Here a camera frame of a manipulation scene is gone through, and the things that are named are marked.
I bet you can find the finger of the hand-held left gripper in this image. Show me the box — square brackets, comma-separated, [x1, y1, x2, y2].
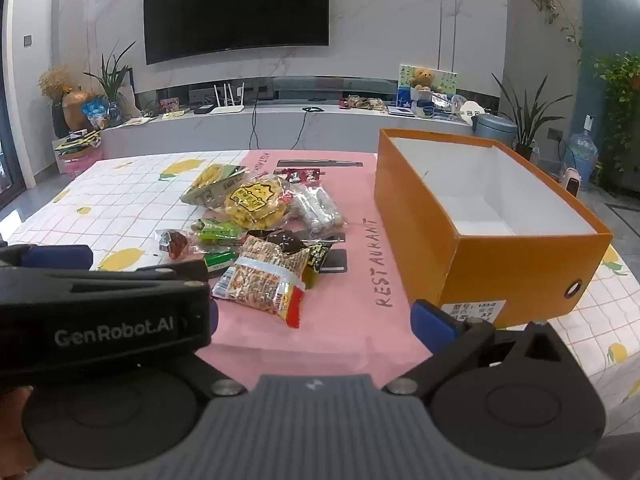
[0, 243, 95, 272]
[95, 259, 209, 284]

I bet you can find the dark red candy packet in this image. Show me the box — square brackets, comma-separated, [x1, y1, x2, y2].
[155, 229, 193, 261]

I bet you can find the plant in blue vase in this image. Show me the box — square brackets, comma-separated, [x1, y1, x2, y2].
[85, 40, 137, 126]

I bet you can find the green yellow chip bag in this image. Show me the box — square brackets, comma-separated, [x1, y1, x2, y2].
[181, 162, 250, 208]

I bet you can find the small red black packet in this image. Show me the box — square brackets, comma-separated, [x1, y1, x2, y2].
[274, 169, 323, 183]

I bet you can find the blue snack bag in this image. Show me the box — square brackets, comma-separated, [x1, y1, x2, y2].
[81, 99, 110, 130]

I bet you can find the black television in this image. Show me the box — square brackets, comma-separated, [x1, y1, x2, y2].
[143, 0, 331, 65]

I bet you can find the grey media cabinet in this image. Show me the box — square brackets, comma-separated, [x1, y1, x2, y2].
[97, 75, 501, 161]

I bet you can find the green snack packet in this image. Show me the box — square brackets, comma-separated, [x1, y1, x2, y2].
[204, 250, 238, 277]
[192, 217, 246, 248]

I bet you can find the orange cardboard box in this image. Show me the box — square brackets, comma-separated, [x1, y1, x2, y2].
[374, 128, 614, 330]

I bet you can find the person's left hand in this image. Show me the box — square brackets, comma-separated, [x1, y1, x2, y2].
[0, 385, 36, 463]

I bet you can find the grey trash bin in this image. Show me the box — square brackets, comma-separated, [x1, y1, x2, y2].
[472, 112, 518, 150]

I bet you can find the water jug with pump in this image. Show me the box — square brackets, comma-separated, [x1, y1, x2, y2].
[570, 115, 599, 191]

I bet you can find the lemon print tablecloth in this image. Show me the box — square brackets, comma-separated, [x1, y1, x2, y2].
[0, 149, 640, 411]

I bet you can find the pink storage box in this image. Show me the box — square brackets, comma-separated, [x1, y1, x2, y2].
[57, 147, 103, 177]

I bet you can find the long leaf potted plant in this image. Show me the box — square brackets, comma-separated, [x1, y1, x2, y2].
[492, 72, 573, 161]

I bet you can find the hanging vine plant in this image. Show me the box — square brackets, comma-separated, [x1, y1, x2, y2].
[517, 0, 583, 63]

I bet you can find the black cable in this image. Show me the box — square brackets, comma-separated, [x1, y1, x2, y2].
[249, 87, 312, 151]

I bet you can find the yellow label cookie packet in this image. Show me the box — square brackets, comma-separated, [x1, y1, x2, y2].
[220, 174, 296, 233]

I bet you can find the bushy green plant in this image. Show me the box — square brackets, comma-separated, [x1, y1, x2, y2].
[592, 52, 640, 176]

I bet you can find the teddy bear picture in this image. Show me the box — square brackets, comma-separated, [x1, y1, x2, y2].
[398, 64, 460, 106]

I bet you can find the dark brown snack packet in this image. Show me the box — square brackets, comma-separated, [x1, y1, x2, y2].
[247, 229, 306, 253]

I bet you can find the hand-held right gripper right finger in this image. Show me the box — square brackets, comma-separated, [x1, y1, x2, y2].
[383, 299, 577, 402]

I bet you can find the clear white snack packet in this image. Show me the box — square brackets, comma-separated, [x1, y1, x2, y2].
[292, 182, 345, 233]

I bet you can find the pink space heater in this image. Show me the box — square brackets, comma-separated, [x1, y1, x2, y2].
[562, 166, 583, 196]

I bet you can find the golden vase with dried flowers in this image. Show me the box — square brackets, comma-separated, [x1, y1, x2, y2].
[39, 65, 98, 131]

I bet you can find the white router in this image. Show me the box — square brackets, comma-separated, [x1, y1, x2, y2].
[210, 81, 247, 113]

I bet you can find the yellow black packets pile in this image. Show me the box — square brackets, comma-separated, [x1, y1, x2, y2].
[54, 130, 101, 153]

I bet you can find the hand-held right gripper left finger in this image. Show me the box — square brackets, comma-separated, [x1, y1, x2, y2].
[165, 304, 248, 403]

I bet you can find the black yellow snack packet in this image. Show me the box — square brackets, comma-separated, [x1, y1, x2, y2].
[300, 242, 328, 290]

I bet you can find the pile of wrapped sweets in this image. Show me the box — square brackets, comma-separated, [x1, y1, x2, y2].
[339, 95, 388, 112]

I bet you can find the red patterned snack packet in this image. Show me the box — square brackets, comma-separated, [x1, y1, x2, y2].
[212, 236, 308, 330]

